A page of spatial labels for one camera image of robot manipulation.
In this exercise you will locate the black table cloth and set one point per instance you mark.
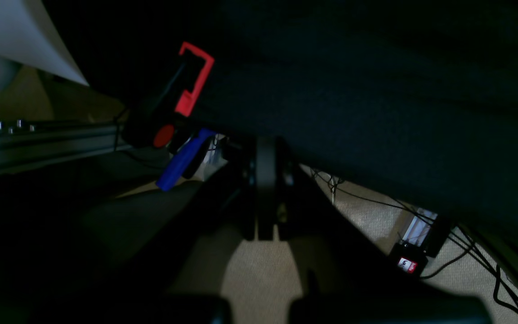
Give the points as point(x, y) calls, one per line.
point(417, 99)

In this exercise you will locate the white box right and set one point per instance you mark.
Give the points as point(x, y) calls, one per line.
point(28, 37)

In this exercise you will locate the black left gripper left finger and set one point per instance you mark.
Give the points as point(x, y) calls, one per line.
point(172, 278)

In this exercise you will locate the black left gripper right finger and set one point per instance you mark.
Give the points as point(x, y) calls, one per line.
point(346, 279)

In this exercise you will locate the orange black clamp right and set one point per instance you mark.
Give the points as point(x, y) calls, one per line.
point(162, 120)

